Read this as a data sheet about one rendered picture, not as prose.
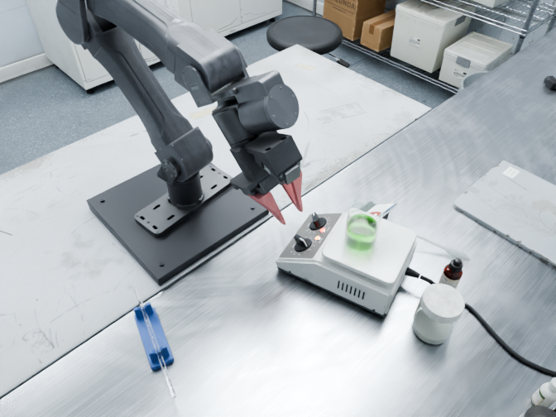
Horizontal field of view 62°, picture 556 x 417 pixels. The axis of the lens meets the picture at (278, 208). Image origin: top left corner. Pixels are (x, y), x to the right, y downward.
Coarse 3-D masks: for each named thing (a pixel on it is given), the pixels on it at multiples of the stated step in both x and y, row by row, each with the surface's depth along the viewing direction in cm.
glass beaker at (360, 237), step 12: (348, 204) 69; (360, 204) 70; (372, 204) 69; (348, 216) 68; (372, 216) 71; (348, 228) 69; (360, 228) 67; (372, 228) 67; (348, 240) 70; (360, 240) 69; (372, 240) 69; (360, 252) 71
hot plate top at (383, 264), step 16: (384, 224) 75; (336, 240) 73; (384, 240) 73; (400, 240) 73; (336, 256) 70; (352, 256) 70; (368, 256) 70; (384, 256) 70; (400, 256) 70; (368, 272) 68; (384, 272) 68
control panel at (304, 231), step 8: (320, 216) 82; (328, 216) 81; (336, 216) 80; (304, 224) 83; (328, 224) 79; (296, 232) 82; (304, 232) 80; (312, 232) 79; (320, 232) 78; (328, 232) 77; (312, 240) 77; (320, 240) 76; (288, 248) 79; (312, 248) 75; (280, 256) 78; (288, 256) 76; (296, 256) 75; (304, 256) 74; (312, 256) 73
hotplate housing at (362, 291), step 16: (336, 224) 78; (320, 256) 73; (288, 272) 78; (304, 272) 75; (320, 272) 73; (336, 272) 71; (352, 272) 71; (400, 272) 71; (416, 272) 75; (320, 288) 76; (336, 288) 74; (352, 288) 71; (368, 288) 69; (384, 288) 69; (368, 304) 72; (384, 304) 70
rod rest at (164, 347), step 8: (136, 312) 70; (152, 312) 72; (136, 320) 72; (144, 320) 72; (152, 320) 72; (144, 328) 70; (152, 328) 70; (160, 328) 70; (144, 336) 70; (160, 336) 70; (144, 344) 69; (152, 344) 69; (160, 344) 69; (168, 344) 69; (152, 352) 65; (168, 352) 67; (152, 360) 66; (168, 360) 67; (152, 368) 66
